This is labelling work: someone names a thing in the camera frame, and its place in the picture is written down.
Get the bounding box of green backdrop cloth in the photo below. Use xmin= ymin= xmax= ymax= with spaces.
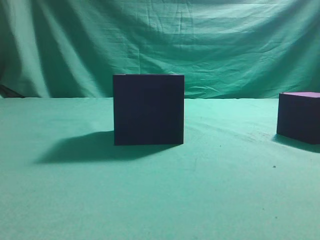
xmin=0 ymin=0 xmax=320 ymax=99

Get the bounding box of purple cube block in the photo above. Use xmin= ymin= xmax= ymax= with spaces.
xmin=276 ymin=91 xmax=320 ymax=144

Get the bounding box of dark cube groove box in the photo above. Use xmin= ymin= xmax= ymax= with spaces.
xmin=112 ymin=74 xmax=185 ymax=146

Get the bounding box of green table cloth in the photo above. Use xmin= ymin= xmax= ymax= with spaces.
xmin=0 ymin=98 xmax=320 ymax=240

